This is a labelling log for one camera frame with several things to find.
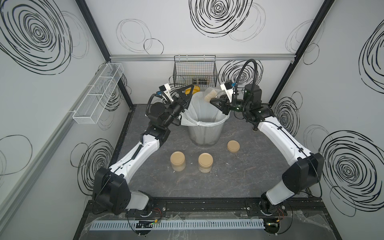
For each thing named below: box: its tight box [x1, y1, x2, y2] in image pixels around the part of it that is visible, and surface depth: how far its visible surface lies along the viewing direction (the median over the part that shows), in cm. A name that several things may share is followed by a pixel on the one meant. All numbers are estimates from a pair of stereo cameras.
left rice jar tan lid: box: [170, 151, 186, 172], surface depth 82 cm
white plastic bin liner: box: [180, 87, 231, 127], surface depth 90 cm
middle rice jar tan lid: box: [198, 152, 214, 174], surface depth 82 cm
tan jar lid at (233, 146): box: [227, 140, 240, 153], surface depth 97 cm
